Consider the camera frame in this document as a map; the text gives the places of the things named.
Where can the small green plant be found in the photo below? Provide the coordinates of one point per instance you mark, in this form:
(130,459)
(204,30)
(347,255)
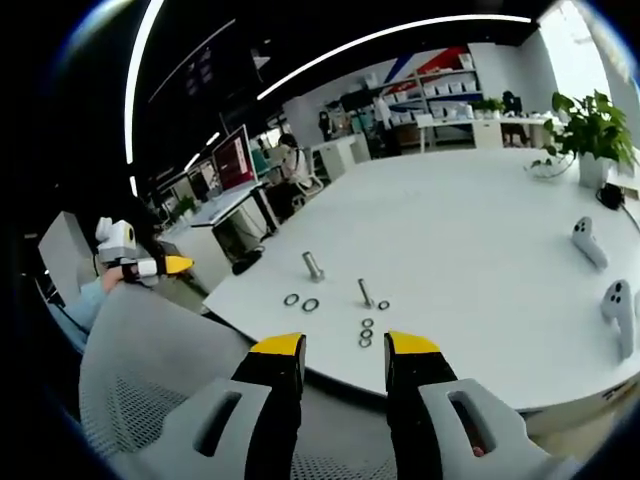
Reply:
(487,105)

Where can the white computer desk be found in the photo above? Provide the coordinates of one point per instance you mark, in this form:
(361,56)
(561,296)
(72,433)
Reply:
(227,210)

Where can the large threaded metal stud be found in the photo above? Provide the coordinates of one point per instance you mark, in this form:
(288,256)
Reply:
(313,267)

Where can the white office chair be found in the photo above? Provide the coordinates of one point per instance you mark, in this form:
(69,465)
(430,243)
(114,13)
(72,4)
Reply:
(311,182)

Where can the white storage shelf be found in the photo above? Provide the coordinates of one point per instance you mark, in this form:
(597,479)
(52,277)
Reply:
(440,97)

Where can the small threaded metal stud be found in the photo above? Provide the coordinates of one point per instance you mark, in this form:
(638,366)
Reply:
(365,293)

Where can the long ceiling light strip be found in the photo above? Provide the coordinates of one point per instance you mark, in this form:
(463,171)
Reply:
(390,40)
(142,75)

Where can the black power adapter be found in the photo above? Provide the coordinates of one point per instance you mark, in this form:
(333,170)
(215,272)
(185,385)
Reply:
(610,195)

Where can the green potted plant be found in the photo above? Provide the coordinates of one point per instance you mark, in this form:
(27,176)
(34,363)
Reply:
(592,135)

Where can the grey partition panel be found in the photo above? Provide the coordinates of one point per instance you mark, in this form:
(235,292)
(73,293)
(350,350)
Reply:
(62,250)

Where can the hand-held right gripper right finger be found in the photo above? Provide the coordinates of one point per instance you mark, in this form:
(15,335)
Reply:
(480,400)

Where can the grey mesh office chair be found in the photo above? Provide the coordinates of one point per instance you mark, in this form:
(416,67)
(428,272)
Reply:
(150,360)

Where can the small metal washer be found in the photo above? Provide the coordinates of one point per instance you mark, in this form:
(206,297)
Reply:
(368,323)
(364,342)
(383,305)
(366,333)

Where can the person's right hand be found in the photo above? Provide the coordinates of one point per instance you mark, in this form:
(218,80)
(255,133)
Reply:
(478,451)

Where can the white low cabinet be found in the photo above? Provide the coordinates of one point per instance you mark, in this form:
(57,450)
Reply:
(340,156)

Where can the white handheld controller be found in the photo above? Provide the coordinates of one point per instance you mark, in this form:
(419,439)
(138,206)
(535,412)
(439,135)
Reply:
(589,242)
(618,312)

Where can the person's left hand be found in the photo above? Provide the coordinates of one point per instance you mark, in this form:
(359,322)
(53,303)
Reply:
(113,283)

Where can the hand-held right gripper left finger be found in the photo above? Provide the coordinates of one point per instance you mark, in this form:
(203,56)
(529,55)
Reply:
(220,415)

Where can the long white table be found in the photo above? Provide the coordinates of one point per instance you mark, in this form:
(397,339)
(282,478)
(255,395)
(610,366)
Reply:
(480,127)

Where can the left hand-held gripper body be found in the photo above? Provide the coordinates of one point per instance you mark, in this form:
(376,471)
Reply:
(116,244)

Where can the computer monitor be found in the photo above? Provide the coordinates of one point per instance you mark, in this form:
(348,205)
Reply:
(234,160)

